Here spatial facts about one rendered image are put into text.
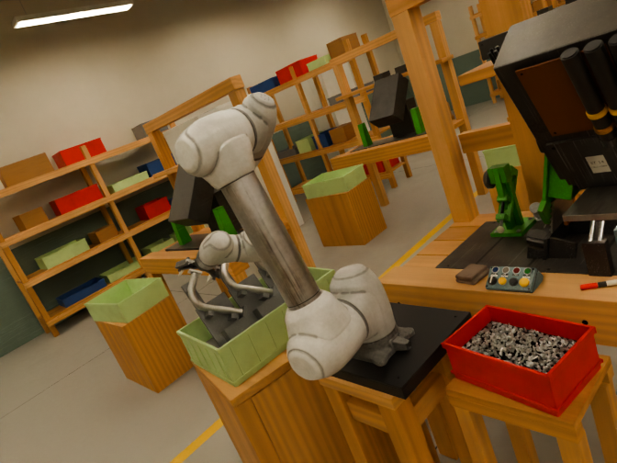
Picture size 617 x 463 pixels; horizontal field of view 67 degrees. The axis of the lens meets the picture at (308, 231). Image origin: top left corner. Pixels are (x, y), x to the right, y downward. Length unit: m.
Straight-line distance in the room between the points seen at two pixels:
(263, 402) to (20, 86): 6.83
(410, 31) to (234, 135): 1.16
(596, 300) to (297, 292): 0.81
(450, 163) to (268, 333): 1.10
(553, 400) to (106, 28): 8.31
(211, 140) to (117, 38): 7.66
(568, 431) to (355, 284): 0.62
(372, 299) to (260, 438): 0.80
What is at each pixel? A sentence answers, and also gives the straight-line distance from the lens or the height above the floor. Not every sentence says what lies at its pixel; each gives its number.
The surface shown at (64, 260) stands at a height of 0.86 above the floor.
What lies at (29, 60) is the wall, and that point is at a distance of 8.22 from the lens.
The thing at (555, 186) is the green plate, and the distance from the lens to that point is 1.64.
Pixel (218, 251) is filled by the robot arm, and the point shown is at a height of 1.30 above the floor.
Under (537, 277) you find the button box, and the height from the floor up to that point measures 0.92.
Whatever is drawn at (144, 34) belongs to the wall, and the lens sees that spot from 9.02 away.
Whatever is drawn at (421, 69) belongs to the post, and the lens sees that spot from 2.17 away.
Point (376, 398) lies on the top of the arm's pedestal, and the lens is 1.41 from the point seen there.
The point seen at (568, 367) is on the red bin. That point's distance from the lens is 1.29.
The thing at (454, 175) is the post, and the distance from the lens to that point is 2.23.
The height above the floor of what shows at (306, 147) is 0.93.
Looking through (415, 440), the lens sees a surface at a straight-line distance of 1.50.
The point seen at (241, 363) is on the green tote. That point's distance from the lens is 1.85.
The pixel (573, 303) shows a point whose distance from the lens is 1.52.
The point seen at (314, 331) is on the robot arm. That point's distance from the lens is 1.23.
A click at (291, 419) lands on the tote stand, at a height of 0.57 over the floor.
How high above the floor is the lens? 1.67
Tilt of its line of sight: 15 degrees down
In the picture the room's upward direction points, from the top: 22 degrees counter-clockwise
